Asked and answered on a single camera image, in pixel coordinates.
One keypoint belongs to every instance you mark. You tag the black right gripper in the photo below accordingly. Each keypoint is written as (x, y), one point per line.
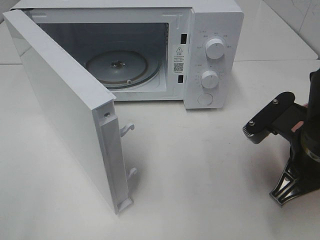
(302, 170)

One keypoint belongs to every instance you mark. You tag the round white door release button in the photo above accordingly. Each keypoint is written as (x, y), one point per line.
(205, 99)

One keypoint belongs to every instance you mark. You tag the white microwave door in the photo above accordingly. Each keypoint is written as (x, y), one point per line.
(79, 107)

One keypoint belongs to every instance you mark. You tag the pink round plate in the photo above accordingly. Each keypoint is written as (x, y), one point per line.
(300, 123)

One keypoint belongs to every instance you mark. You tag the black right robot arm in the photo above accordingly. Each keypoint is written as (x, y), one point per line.
(313, 110)

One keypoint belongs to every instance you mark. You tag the lower white microwave knob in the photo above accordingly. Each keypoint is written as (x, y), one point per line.
(209, 79)

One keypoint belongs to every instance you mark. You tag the white microwave knob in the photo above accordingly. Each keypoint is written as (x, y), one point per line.
(209, 79)
(215, 48)

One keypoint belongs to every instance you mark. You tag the upper white microwave knob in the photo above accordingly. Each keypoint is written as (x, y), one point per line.
(215, 48)

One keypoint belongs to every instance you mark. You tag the white microwave oven body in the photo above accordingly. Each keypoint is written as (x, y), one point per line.
(87, 28)

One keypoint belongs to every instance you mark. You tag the white warning label sticker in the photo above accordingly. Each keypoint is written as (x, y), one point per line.
(178, 58)

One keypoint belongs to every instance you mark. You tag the glass microwave turntable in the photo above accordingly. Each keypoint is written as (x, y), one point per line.
(119, 69)

